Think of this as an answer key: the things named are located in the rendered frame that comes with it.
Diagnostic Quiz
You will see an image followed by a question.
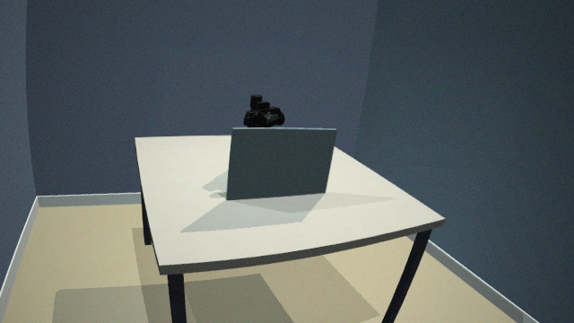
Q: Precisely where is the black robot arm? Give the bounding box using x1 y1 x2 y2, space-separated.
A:
244 94 284 127

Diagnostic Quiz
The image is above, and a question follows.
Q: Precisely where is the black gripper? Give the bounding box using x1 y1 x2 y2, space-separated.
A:
254 101 270 127

